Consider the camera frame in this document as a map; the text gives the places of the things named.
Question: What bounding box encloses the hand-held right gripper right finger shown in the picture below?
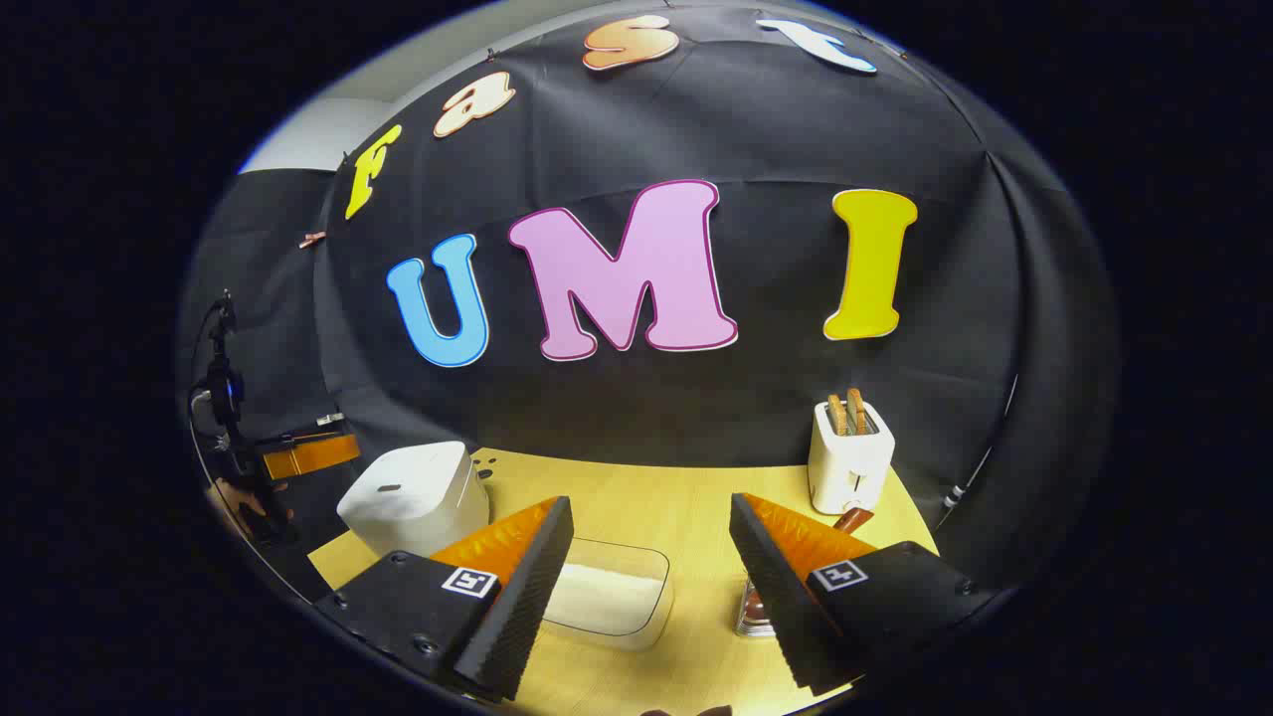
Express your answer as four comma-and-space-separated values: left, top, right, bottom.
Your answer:
729, 492, 1000, 697

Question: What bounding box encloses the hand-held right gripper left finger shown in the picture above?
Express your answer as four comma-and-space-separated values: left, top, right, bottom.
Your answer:
311, 495, 576, 702

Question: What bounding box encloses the brown wooden spoon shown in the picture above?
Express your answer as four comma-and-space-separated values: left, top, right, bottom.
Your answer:
744, 506, 877, 620

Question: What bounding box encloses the white rice cooker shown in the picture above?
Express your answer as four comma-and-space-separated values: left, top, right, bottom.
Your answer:
336, 441, 491, 558

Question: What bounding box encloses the clear plastic container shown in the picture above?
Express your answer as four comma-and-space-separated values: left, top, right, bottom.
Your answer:
542, 537, 675, 652

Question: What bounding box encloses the white toaster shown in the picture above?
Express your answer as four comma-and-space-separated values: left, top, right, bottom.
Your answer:
808, 398, 896, 516

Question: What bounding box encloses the black backdrop cloth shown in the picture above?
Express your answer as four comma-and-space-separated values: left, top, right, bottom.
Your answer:
177, 0, 1123, 603

